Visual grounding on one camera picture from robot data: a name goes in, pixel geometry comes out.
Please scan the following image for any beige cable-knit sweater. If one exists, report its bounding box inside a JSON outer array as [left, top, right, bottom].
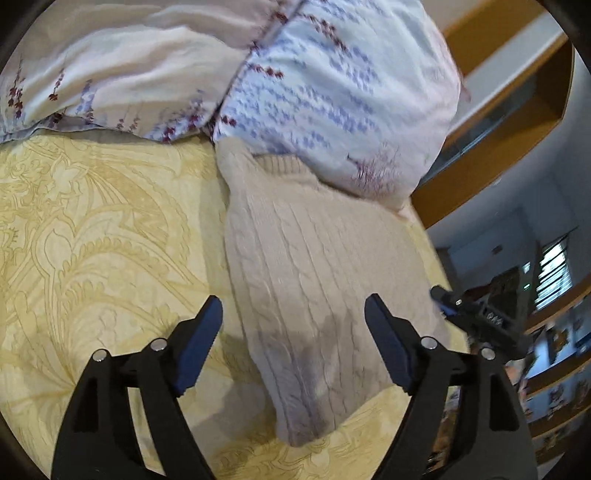
[[215, 138, 449, 447]]

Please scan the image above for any barred window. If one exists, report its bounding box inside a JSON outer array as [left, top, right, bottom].
[[534, 233, 572, 311]]

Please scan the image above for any yellow patterned bed blanket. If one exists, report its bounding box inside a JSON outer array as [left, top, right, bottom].
[[0, 129, 472, 480]]

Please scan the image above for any wooden headboard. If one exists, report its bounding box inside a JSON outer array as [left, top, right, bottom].
[[412, 1, 575, 228]]

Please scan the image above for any blue pink floral pillow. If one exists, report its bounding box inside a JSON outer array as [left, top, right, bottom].
[[213, 1, 462, 210]]

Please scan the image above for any pink floral pillow left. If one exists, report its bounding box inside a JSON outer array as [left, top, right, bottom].
[[1, 1, 281, 142]]

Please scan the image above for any wooden wall shelf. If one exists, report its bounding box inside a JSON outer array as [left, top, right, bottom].
[[525, 277, 590, 465]]

